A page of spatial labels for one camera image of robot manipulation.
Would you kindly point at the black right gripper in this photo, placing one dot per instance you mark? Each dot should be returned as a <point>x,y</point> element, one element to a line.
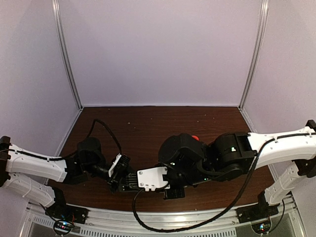
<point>174,195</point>

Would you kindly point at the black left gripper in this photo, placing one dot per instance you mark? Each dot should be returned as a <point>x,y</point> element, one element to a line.
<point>123,177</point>

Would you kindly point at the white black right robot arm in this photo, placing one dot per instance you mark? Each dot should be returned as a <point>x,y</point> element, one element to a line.
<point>190,161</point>

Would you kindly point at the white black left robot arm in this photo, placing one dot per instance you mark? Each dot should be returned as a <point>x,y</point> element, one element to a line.
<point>17,166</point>

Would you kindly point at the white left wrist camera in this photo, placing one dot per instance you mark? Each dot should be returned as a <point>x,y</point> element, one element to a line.
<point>111,169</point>

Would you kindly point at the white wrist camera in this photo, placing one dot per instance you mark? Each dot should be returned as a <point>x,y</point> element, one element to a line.
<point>111,169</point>
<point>152,179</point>

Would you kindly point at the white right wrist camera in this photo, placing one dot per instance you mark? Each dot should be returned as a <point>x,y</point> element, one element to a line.
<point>152,179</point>

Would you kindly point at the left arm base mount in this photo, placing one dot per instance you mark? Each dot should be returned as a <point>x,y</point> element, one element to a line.
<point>64,216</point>

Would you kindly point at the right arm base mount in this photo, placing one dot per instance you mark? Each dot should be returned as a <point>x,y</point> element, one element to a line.
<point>256,212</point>

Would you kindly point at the aluminium front rail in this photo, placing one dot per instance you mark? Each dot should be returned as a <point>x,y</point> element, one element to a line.
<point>111,223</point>

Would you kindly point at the left aluminium corner post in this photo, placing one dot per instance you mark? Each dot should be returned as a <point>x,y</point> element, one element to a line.
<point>64,53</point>

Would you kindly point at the aluminium corner post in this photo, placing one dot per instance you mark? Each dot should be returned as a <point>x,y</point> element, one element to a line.
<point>64,53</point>
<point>262,23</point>

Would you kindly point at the right aluminium corner post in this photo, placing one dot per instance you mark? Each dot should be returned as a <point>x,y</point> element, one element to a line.
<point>262,23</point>

